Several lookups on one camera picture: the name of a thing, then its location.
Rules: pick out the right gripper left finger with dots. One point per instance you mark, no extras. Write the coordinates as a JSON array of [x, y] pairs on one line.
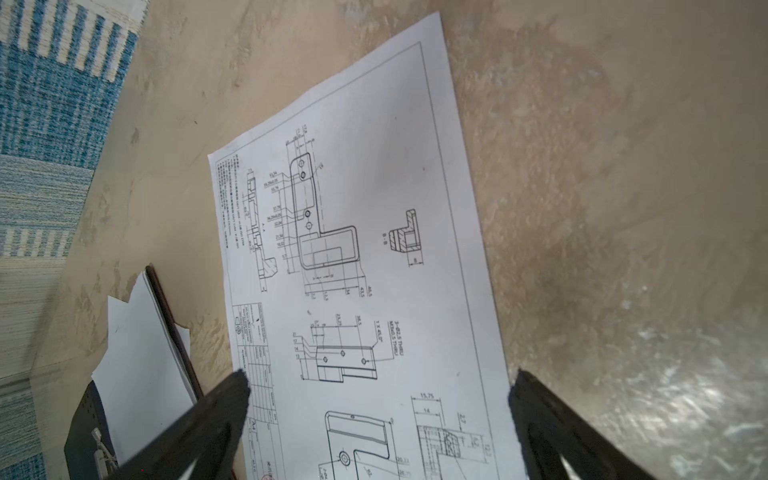
[[202, 443]]

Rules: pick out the white paper sheet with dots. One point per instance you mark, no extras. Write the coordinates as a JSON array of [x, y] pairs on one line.
[[357, 292]]

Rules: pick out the orange folder black inside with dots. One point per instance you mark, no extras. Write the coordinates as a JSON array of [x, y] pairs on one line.
[[88, 450]]

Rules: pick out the printed paper sheet back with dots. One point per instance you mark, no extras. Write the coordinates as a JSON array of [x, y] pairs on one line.
[[141, 381]]

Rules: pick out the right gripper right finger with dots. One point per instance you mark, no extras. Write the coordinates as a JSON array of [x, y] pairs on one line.
[[552, 435]]

